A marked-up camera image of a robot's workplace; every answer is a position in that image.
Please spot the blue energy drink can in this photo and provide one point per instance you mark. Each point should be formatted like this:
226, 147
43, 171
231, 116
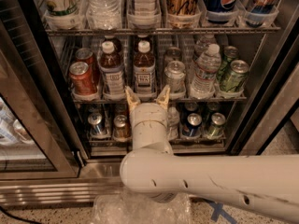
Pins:
258, 11

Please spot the brown tea bottle white cap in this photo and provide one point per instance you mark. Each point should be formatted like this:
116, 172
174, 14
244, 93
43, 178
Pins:
144, 70

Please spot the stainless fridge base grille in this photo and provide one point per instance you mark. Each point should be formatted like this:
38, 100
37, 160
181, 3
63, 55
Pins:
99, 177

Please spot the front green soda can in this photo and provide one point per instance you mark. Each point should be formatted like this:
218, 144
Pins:
234, 76

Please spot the blue pepsi can bottom shelf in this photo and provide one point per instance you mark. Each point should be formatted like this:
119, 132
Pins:
192, 125

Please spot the red soda can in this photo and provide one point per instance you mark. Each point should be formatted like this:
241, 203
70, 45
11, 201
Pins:
81, 75
86, 55

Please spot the front red soda can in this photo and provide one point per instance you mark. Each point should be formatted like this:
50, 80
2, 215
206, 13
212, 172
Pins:
81, 75

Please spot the front silver soda can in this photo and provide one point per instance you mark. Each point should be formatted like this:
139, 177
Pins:
174, 75

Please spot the small water bottle bottom shelf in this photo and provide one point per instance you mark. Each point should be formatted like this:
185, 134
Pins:
173, 121

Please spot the gold can bottom shelf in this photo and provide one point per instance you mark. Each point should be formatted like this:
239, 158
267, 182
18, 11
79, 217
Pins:
121, 127

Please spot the blue tape cross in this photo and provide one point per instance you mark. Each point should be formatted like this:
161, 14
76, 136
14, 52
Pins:
218, 211

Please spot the rear clear water bottle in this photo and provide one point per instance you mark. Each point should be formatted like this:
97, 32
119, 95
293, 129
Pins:
202, 44

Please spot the rear silver soda can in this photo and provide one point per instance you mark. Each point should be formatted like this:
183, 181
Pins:
172, 54

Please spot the fridge glass door left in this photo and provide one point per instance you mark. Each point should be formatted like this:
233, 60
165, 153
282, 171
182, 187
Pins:
48, 155

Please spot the rear brown tea bottle right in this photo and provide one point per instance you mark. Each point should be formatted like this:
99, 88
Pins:
140, 38

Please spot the rear red soda can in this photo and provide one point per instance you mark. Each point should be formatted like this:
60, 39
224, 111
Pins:
86, 55

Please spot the rear brown tea bottle left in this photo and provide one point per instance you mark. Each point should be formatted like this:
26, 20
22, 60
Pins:
116, 42

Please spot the blue can bottom shelf left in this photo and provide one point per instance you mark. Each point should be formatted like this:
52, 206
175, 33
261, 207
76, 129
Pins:
97, 123

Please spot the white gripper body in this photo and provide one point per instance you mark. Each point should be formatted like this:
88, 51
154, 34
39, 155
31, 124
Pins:
148, 113

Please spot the rear green soda can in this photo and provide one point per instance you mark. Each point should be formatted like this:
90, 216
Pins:
230, 54

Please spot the silver soda can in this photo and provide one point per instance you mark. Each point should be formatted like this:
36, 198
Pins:
174, 75
172, 54

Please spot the large clear water bottle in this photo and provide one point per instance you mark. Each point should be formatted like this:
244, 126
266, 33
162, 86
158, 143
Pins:
104, 14

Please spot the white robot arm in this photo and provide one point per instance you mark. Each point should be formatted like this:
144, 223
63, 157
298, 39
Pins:
266, 185

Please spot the green can bottom shelf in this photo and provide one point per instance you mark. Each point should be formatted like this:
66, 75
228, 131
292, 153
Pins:
216, 125

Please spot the green soda can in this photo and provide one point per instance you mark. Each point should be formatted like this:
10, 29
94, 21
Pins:
230, 54
234, 76

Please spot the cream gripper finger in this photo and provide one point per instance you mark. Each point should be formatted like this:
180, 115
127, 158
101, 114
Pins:
132, 99
163, 98

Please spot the clear plastic bag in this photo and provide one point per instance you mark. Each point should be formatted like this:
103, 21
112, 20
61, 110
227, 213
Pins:
131, 208

